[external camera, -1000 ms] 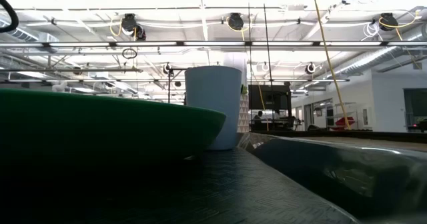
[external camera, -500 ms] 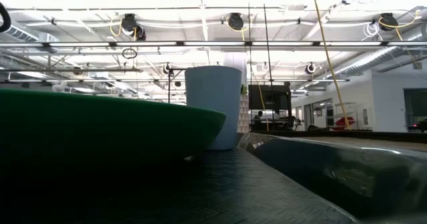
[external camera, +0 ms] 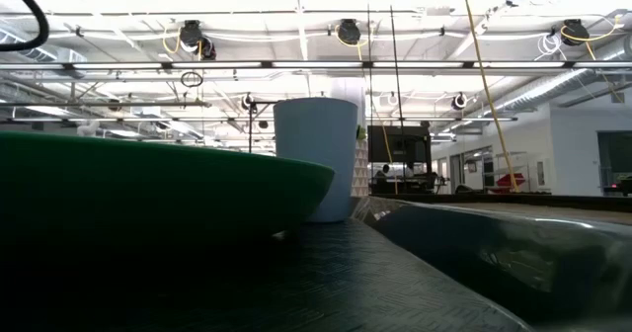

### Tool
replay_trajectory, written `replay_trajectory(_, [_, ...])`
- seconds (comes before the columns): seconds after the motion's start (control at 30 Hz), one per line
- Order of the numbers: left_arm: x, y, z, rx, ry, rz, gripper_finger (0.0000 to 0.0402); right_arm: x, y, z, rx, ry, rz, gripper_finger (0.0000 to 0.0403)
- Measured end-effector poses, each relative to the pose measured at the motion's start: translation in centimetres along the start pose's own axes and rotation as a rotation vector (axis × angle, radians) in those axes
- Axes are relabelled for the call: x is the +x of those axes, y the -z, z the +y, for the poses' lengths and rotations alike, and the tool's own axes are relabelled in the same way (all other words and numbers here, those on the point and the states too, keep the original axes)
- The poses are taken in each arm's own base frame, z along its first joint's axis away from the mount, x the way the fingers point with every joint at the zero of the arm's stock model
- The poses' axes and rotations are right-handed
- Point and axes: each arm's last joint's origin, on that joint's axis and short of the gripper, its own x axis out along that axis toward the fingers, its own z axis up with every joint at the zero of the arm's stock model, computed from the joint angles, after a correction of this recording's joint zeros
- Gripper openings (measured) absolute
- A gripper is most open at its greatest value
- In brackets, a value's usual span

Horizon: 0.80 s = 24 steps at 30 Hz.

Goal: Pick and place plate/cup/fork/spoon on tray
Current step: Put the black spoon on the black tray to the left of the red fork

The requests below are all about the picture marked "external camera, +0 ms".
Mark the grey triangle-patterned panel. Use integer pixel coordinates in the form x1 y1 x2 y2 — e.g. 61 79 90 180
350 138 371 199

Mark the black hanging ring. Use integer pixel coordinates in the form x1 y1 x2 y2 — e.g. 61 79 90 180
179 69 205 90

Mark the green bowl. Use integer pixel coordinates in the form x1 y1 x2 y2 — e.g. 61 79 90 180
0 130 337 245

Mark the long ceiling light bar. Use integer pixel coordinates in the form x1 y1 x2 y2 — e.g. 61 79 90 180
0 60 632 73

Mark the white cable coil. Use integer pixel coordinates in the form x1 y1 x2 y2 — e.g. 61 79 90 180
534 32 565 62

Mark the yellow cable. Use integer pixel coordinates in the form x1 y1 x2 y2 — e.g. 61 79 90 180
459 0 521 194

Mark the dark cluttered desk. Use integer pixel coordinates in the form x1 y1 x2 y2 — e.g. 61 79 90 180
368 171 446 197

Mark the black monitor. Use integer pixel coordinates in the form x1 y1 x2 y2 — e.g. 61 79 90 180
366 124 433 165

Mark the light blue cup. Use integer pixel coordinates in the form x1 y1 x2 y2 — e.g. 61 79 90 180
273 97 360 224

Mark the silver ventilation duct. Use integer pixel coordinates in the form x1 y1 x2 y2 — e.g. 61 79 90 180
0 24 89 79
486 39 632 117

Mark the black hanging cable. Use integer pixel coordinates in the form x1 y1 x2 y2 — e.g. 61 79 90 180
385 0 408 176
364 0 377 186

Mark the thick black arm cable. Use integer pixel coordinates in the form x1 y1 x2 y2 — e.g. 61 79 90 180
0 0 51 53

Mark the black table frame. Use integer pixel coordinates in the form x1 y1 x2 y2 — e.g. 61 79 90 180
369 192 632 214

